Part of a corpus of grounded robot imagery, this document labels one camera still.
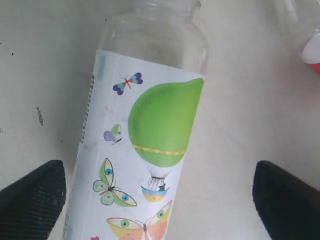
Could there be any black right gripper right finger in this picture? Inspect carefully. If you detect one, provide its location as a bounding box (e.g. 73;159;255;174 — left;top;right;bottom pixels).
252;160;320;240

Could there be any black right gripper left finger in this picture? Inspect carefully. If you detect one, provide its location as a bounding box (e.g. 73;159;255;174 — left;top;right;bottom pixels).
0;160;67;240

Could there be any clear bottle white butterfly label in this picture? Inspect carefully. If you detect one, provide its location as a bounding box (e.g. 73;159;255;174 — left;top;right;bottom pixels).
63;0;209;240

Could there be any clear cola bottle red label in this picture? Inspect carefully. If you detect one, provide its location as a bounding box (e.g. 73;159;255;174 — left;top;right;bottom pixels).
273;0;320;75

